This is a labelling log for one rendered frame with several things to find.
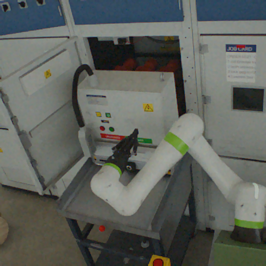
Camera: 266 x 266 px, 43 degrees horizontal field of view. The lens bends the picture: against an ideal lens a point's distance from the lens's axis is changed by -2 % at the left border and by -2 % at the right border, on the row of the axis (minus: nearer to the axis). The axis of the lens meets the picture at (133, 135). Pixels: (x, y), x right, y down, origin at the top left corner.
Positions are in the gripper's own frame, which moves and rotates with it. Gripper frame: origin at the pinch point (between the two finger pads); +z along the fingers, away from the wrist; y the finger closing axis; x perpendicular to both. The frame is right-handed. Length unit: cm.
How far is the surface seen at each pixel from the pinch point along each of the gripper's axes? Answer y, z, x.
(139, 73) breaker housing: -7.6, 32.8, 16.1
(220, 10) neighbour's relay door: 36, 39, 47
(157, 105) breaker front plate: 8.3, 13.7, 8.9
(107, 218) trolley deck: -12.7, -24.5, -38.3
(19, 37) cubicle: -91, 42, 35
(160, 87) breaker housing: 9.2, 19.5, 16.1
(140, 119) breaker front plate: -2.2, 13.6, -0.5
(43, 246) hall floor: -102, -7, -123
